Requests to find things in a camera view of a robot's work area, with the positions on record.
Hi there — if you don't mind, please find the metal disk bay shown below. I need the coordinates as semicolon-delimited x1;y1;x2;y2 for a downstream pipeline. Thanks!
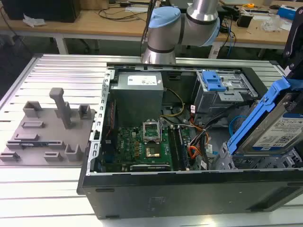
213;139;303;170

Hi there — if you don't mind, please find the small black device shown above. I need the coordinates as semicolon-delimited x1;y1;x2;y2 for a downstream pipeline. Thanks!
237;11;253;28

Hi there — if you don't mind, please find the black open PC case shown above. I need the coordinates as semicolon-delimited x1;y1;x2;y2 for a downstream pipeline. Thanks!
77;62;303;220

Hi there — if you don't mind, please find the blue cardboard box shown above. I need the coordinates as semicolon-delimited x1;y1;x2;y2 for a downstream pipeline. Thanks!
276;5;298;18

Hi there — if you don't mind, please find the black RAM slot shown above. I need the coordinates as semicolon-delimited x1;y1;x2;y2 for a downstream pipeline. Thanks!
176;126;190;166
168;125;182;171

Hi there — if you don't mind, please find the black cable bundle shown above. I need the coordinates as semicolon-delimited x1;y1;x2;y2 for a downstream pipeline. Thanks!
196;110;238;166

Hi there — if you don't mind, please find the grey plastic parts rack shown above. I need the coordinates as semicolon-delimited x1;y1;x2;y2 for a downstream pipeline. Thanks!
0;87;98;167

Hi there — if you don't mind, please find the black box on desk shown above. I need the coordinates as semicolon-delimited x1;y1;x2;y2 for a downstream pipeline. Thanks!
1;0;81;23

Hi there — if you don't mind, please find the hard disk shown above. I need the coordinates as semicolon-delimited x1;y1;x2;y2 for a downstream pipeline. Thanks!
226;77;303;157

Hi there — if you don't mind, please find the clear plastic bag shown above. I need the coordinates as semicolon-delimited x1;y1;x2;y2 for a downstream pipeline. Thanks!
261;13;283;32

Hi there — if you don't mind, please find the grey power supply unit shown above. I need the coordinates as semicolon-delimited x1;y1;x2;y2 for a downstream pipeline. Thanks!
110;72;164;128

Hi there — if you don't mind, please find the blue disk wire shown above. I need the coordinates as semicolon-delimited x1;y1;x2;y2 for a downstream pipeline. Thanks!
228;114;248;143

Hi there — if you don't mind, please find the blue plastic cage latch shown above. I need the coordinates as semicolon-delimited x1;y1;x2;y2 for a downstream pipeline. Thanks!
202;70;227;92

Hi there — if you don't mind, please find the wooden desk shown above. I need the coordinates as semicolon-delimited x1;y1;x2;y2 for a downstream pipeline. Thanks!
0;0;303;51

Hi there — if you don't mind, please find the green motherboard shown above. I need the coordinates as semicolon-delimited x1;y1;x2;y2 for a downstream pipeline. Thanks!
101;126;190;172

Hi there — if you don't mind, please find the blue hanging cable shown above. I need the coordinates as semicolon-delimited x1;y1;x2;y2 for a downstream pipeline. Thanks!
226;18;235;58

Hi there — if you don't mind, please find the metal socket cover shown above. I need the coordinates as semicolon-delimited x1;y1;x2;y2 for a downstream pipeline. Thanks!
141;120;162;145

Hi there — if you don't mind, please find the CPU socket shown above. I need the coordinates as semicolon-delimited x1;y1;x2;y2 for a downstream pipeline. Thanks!
145;146;162;159

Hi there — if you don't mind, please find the grey metal drive cage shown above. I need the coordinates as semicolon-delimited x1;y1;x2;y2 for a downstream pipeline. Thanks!
193;70;259;114

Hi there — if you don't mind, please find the yellow and black wire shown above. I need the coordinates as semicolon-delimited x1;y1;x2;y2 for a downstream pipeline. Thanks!
160;87;186;118

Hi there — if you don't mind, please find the red yellow black disk wire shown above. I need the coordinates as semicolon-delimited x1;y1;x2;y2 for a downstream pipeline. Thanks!
188;122;214;164

